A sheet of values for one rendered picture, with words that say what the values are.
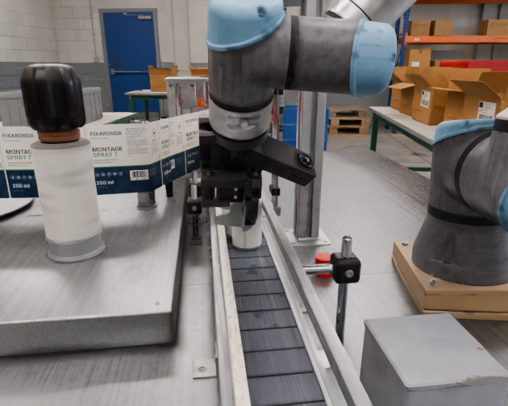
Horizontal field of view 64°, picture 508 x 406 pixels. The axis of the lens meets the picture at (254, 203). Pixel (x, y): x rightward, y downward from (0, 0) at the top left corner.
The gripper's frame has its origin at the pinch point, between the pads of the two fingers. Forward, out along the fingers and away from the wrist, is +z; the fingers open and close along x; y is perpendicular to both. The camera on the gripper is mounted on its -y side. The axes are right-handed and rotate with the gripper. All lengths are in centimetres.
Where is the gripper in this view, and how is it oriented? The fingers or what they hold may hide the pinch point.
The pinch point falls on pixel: (247, 224)
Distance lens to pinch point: 66.0
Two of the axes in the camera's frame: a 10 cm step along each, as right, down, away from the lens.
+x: 1.1, 7.5, -6.5
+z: -0.6, 6.6, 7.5
